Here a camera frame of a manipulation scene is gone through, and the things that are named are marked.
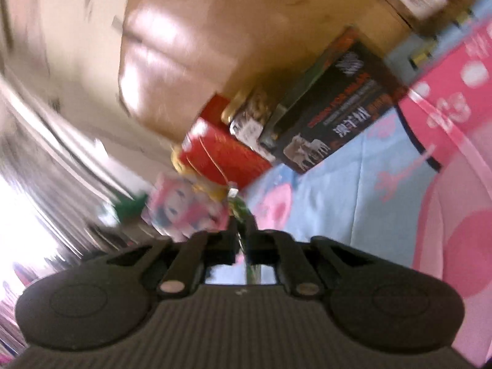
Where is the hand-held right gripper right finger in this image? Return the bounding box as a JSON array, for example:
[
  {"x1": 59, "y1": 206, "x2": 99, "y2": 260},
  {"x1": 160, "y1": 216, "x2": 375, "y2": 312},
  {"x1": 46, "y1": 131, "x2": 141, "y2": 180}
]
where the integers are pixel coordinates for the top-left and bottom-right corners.
[{"x1": 244, "y1": 215, "x2": 375, "y2": 296}]

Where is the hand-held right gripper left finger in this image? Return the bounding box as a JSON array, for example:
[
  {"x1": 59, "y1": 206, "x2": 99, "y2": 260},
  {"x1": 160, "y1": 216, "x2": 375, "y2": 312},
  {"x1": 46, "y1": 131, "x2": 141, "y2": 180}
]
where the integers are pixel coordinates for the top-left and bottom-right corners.
[{"x1": 105, "y1": 219, "x2": 238, "y2": 296}]

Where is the dark green snack packet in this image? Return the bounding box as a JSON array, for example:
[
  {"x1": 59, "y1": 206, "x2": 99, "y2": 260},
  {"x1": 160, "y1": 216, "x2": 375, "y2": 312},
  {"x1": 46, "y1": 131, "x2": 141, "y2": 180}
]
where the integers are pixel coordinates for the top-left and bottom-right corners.
[{"x1": 227, "y1": 182, "x2": 262, "y2": 281}]

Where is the pink plush toy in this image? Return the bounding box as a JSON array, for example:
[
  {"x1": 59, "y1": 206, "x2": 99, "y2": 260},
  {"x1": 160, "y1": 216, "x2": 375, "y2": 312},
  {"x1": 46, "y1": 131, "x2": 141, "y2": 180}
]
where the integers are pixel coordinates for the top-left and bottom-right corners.
[{"x1": 142, "y1": 173, "x2": 229, "y2": 241}]

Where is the printed blanket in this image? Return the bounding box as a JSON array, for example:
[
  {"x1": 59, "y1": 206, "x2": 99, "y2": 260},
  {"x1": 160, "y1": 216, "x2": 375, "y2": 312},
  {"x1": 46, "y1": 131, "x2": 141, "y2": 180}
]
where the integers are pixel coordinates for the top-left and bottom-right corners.
[{"x1": 242, "y1": 0, "x2": 492, "y2": 304}]

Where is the red gift box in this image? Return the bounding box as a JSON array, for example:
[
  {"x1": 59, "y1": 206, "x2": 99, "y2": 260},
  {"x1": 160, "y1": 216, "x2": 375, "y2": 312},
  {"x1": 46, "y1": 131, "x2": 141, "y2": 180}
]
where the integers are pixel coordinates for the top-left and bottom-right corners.
[{"x1": 180, "y1": 94, "x2": 273, "y2": 191}]

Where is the dark green object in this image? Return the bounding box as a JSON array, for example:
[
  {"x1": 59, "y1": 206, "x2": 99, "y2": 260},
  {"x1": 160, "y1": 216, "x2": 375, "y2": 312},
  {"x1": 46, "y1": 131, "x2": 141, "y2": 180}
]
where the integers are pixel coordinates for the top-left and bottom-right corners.
[{"x1": 111, "y1": 192, "x2": 149, "y2": 224}]

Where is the gold-lid jar of nuts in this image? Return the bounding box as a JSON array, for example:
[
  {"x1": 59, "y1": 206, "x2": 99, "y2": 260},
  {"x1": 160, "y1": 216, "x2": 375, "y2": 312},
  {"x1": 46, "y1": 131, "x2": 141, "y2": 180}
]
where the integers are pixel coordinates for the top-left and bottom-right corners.
[{"x1": 221, "y1": 85, "x2": 277, "y2": 162}]

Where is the black printed box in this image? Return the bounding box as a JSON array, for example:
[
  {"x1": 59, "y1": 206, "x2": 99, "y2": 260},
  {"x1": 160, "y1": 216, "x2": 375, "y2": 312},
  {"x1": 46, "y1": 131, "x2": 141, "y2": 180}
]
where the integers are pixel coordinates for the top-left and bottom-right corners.
[{"x1": 259, "y1": 27, "x2": 408, "y2": 175}]

